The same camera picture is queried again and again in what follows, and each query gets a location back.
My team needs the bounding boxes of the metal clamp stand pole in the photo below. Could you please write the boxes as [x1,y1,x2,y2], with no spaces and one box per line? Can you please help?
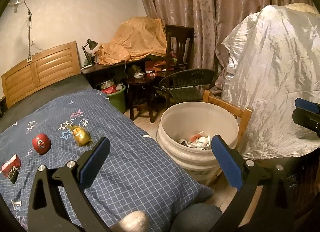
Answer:
[19,0,33,62]

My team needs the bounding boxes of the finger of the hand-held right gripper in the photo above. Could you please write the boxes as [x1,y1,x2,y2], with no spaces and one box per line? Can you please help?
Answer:
[294,97,320,114]
[292,108,320,133]

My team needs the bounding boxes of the dark grey mattress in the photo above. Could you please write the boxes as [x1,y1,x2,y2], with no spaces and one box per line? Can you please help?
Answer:
[0,74,94,132]

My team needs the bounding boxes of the white tissue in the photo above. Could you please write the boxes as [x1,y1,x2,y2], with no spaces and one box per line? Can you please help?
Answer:
[195,135,212,150]

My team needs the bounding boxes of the black desk lamp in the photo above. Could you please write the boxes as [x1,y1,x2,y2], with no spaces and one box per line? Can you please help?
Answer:
[82,39,98,68]

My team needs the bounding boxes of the red apple-shaped box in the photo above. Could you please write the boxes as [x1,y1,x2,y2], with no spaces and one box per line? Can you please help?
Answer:
[32,133,52,155]

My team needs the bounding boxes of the round dark wooden stool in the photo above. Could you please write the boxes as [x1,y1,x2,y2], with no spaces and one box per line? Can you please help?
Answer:
[126,74,160,123]

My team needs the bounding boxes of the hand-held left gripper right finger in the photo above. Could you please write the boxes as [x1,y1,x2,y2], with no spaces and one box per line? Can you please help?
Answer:
[211,135,288,232]

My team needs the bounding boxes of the dark wicker chair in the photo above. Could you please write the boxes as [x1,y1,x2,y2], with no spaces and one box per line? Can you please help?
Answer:
[153,69,217,110]

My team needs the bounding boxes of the blue checked star blanket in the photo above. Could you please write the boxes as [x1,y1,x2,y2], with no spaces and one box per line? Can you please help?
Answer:
[0,89,214,232]

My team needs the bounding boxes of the white plastic wrapper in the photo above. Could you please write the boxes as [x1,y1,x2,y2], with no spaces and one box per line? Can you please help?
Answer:
[177,138,200,150]

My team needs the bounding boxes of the orange cover cloth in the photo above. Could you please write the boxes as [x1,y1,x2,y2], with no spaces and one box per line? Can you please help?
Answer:
[99,17,167,65]

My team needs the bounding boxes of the light wooden chair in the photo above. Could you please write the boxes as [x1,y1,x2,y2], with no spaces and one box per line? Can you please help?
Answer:
[202,89,253,185]

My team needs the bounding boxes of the brown patterned curtain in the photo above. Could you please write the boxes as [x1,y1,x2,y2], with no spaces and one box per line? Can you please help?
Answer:
[136,0,308,92]

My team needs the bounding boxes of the green plastic bin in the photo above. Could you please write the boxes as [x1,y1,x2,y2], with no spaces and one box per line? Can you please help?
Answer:
[96,79,127,113]

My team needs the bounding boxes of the wooden bed headboard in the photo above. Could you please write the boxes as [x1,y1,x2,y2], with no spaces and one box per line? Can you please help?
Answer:
[1,42,81,108]

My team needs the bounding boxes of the dark wooden desk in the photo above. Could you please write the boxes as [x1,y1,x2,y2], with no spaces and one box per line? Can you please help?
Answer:
[82,58,165,90]

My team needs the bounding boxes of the black patterned wrapper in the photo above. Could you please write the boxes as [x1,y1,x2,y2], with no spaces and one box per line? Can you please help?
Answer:
[8,167,20,184]

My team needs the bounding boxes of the silver satin cloth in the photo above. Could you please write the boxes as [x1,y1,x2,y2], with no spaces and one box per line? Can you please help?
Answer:
[215,4,320,160]

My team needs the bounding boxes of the yellow bread packet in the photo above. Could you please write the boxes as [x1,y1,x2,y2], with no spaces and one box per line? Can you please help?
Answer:
[67,125,93,147]

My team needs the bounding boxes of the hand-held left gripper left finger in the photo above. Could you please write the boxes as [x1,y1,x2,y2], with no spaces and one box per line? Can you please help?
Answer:
[27,137,111,232]

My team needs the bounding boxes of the dark wooden chair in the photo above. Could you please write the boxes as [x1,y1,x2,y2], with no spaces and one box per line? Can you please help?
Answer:
[165,24,195,72]

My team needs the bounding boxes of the person's leg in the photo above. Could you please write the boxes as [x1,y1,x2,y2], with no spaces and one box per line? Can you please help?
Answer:
[170,203,223,232]

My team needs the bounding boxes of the beige fuzzy cloth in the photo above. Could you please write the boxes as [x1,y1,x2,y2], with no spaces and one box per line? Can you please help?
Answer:
[117,210,151,232]

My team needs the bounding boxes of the dark wooden cabinet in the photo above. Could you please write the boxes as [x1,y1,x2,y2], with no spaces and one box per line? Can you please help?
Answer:
[282,147,320,222]

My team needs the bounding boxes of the red paper box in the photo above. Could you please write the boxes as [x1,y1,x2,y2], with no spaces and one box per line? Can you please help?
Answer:
[1,154,22,178]

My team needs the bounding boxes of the white plastic bucket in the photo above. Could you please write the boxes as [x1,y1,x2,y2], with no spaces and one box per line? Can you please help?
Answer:
[157,101,239,186]

